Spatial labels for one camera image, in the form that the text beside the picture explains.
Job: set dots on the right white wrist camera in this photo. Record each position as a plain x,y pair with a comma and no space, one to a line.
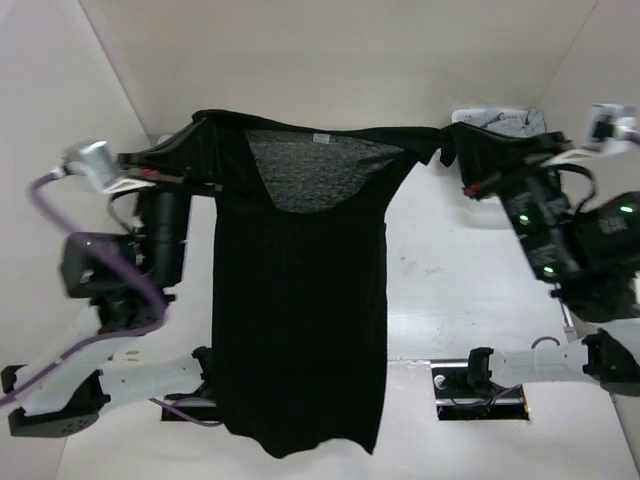
612,128

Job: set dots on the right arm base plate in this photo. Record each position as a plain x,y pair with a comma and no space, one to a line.
457,400

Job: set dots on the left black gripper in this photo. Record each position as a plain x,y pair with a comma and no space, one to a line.
167,170

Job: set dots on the black tank top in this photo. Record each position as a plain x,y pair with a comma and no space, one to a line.
299,326

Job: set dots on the white plastic basket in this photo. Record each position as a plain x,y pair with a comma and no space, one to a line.
487,214

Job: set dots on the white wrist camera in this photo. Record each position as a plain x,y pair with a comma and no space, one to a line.
92,161
612,128

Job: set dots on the grey tank top in basket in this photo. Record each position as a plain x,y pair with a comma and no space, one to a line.
521,123

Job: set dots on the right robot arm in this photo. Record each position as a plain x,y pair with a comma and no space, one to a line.
590,257

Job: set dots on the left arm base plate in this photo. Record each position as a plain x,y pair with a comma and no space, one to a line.
198,408

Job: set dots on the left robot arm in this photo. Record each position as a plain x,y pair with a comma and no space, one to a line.
127,280

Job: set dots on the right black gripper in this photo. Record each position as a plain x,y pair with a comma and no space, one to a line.
539,162

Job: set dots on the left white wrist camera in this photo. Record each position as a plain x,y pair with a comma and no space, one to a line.
92,161

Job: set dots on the right metal table rail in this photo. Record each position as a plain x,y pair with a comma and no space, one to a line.
570,330

